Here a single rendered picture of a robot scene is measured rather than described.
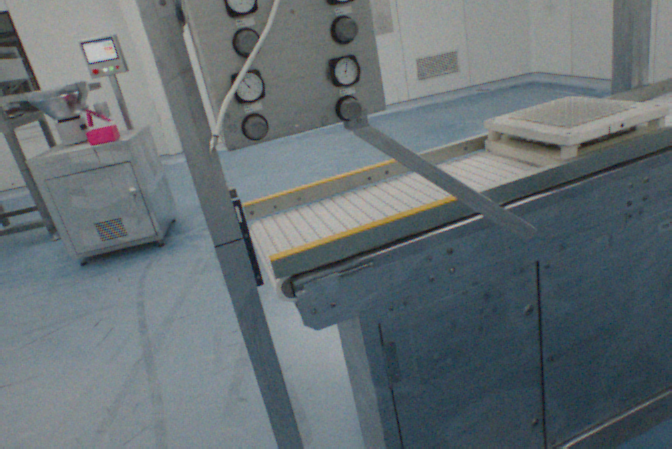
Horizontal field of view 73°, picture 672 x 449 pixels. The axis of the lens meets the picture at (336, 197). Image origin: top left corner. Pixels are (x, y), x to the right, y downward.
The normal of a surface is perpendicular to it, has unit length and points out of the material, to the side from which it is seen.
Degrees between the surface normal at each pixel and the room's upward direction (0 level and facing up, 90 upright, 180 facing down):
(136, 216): 89
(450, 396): 90
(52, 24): 90
